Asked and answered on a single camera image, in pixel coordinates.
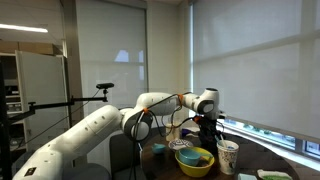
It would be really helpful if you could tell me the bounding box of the black stand pole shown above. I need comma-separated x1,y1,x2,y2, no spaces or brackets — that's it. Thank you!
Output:
0,61,14,180

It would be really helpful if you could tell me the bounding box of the grey window frame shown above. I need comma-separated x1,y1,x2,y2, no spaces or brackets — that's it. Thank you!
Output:
194,109,320,161

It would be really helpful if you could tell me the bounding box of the narrow pale roller blind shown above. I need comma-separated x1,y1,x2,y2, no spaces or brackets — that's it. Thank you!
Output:
76,0,148,166

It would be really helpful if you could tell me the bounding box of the grey rounded chair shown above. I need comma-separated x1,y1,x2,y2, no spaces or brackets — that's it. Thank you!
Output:
61,162,112,180

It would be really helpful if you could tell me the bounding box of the pale blue utensil in cup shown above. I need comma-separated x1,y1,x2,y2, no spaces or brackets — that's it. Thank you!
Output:
215,133,231,149

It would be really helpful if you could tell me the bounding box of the light teal small block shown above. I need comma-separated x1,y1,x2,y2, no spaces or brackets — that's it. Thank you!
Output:
237,172,258,180

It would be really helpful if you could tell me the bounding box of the white cabinet door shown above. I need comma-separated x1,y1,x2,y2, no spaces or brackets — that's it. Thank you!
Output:
14,49,71,153

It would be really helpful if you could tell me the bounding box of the glass jar of rice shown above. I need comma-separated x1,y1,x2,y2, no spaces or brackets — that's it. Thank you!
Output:
165,117,183,142

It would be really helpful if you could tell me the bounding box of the yellow bowl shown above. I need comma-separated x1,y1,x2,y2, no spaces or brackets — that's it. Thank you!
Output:
174,146,216,178

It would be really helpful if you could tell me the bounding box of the ceiling light strip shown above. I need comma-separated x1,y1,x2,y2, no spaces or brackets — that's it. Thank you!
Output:
0,23,49,34

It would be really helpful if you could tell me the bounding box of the teal measuring cup with handle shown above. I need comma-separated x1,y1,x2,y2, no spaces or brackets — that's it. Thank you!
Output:
151,142,167,155

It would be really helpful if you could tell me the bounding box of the teal cup in bowl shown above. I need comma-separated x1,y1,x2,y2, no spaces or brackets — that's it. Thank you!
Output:
177,147,214,167

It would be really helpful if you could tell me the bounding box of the white patterned plate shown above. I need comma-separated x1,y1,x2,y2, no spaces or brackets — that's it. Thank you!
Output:
167,138,195,152

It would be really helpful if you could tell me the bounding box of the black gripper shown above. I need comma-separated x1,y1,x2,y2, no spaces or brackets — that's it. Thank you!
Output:
199,123,224,148

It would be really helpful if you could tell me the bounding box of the black camera on boom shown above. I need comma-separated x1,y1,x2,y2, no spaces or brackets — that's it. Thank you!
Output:
95,82,115,90

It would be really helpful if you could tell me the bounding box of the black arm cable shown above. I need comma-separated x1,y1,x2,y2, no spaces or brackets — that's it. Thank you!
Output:
128,91,204,180

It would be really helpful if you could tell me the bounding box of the camera tripod stand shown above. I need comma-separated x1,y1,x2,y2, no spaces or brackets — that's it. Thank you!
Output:
14,89,103,151

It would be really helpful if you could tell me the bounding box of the large white roller blind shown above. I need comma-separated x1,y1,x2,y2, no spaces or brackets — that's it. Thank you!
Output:
192,0,320,143

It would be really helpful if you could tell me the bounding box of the storage shelf unit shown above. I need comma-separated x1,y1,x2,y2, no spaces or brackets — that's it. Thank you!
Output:
0,53,24,151

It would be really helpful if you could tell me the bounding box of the patterned paper cup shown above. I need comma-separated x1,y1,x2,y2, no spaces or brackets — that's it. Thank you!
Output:
216,139,240,176

